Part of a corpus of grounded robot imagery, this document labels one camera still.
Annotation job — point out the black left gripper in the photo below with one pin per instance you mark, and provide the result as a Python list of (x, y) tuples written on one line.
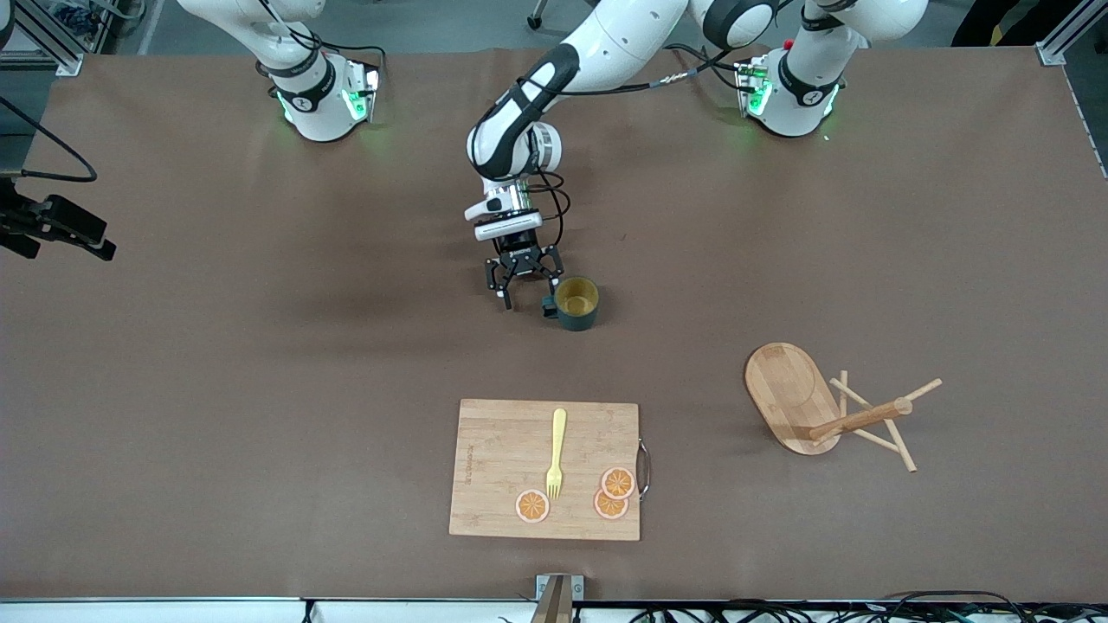
[(520, 245)]

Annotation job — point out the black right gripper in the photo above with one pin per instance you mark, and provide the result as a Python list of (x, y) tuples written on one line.
[(54, 216)]

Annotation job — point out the dark teal cup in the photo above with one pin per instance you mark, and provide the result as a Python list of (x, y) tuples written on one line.
[(576, 298)]

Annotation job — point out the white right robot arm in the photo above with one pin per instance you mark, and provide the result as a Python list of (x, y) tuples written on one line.
[(316, 95)]

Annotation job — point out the wooden cup rack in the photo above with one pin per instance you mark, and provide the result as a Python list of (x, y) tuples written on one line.
[(788, 389)]

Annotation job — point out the yellow plastic fork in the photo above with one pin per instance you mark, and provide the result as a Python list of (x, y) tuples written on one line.
[(558, 433)]

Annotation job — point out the bamboo cutting board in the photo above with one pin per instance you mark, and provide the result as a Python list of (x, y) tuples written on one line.
[(493, 467)]

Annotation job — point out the orange slice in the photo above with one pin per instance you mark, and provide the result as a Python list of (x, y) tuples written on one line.
[(532, 506), (618, 483), (606, 509)]

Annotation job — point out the office chair base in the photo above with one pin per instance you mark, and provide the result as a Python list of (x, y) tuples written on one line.
[(536, 21)]

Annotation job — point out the brown table mat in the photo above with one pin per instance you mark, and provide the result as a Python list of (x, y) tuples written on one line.
[(260, 389)]

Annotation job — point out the aluminium frame profile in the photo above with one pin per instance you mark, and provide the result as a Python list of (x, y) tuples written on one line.
[(1052, 52), (61, 59)]

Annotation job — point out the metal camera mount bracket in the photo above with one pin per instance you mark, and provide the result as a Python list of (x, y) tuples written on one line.
[(558, 597)]

